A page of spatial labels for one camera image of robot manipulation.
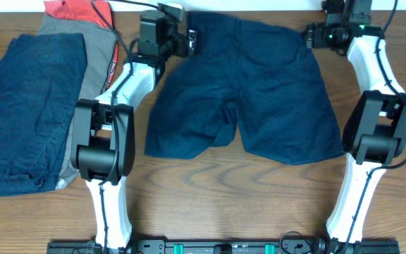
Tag navy blue shorts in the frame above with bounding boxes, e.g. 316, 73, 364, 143
144, 12, 343, 165

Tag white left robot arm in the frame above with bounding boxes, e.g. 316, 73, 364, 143
64, 3, 197, 253

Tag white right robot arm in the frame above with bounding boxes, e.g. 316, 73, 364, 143
304, 0, 406, 253

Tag grey folded garment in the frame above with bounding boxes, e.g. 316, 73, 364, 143
38, 15, 116, 192

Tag red folded garment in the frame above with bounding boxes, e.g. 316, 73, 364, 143
43, 0, 120, 91

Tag navy folded shorts on pile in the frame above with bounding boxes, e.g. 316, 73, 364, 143
0, 33, 87, 197

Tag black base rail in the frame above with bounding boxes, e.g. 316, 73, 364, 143
47, 231, 400, 254

